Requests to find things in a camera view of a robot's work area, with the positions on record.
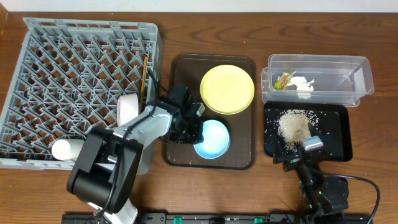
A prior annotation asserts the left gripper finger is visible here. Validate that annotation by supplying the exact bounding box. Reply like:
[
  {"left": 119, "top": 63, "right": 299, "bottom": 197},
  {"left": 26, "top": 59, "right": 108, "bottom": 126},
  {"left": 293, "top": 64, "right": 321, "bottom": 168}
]
[
  {"left": 169, "top": 128, "right": 186, "bottom": 144},
  {"left": 187, "top": 119, "right": 204, "bottom": 144}
]

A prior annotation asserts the light blue bowl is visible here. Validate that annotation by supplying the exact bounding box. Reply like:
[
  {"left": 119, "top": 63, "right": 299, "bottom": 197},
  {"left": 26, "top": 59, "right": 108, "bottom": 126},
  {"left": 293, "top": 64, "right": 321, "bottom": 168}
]
[{"left": 193, "top": 119, "right": 230, "bottom": 159}]

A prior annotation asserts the pile of rice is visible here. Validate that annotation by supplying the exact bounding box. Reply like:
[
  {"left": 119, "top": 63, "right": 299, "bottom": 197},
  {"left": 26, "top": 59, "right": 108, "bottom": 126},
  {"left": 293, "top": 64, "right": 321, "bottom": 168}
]
[{"left": 264, "top": 108, "right": 322, "bottom": 157}]

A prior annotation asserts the white tissue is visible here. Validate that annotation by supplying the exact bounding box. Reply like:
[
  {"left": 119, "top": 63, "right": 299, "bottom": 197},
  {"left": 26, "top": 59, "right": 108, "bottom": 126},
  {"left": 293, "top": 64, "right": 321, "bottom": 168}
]
[{"left": 287, "top": 77, "right": 315, "bottom": 99}]

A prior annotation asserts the green snack wrapper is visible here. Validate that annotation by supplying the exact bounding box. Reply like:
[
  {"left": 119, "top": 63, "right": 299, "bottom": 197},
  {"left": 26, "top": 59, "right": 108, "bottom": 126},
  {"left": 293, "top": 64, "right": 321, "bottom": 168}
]
[{"left": 274, "top": 71, "right": 297, "bottom": 90}]

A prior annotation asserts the pale pink bowl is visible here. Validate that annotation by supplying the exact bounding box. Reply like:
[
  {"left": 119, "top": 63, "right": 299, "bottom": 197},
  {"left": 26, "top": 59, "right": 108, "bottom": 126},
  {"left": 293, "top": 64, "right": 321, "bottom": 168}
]
[{"left": 52, "top": 139, "right": 85, "bottom": 161}]

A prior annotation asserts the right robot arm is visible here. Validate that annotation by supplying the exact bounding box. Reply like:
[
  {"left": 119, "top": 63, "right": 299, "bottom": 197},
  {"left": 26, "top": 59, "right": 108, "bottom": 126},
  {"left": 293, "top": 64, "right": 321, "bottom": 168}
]
[{"left": 272, "top": 134, "right": 349, "bottom": 223}]

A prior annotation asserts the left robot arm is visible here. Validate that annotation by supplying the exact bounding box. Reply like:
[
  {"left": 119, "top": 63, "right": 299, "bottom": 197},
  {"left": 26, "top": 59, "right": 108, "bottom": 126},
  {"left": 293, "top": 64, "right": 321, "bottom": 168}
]
[{"left": 67, "top": 85, "right": 205, "bottom": 223}]

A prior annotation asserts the black waste tray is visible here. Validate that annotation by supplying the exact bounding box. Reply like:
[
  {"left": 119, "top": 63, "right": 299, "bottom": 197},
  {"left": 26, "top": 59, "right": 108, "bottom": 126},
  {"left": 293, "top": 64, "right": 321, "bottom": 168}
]
[{"left": 264, "top": 101, "right": 353, "bottom": 162}]

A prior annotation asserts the clear plastic waste bin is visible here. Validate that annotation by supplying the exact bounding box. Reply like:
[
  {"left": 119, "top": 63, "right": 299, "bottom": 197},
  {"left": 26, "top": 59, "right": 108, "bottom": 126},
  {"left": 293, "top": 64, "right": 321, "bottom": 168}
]
[{"left": 261, "top": 54, "right": 374, "bottom": 106}]

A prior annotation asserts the yellow round plate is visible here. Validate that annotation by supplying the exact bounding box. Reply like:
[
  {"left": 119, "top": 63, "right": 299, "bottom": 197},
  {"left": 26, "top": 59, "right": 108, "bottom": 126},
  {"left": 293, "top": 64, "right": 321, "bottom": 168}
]
[{"left": 200, "top": 65, "right": 255, "bottom": 115}]

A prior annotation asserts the dark brown serving tray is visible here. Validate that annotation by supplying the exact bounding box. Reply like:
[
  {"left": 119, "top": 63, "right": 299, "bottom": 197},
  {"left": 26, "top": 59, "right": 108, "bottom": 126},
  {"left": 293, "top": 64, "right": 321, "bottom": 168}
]
[{"left": 162, "top": 54, "right": 256, "bottom": 170}]

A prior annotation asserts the grey plastic dish rack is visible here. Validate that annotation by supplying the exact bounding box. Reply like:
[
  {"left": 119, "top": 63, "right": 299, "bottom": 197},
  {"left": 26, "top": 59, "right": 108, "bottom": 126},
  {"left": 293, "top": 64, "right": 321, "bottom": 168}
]
[{"left": 1, "top": 17, "right": 164, "bottom": 170}]

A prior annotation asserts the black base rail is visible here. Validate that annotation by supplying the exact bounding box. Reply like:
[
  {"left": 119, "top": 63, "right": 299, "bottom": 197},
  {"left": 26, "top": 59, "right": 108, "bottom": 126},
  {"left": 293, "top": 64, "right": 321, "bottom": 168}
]
[{"left": 61, "top": 211, "right": 373, "bottom": 224}]

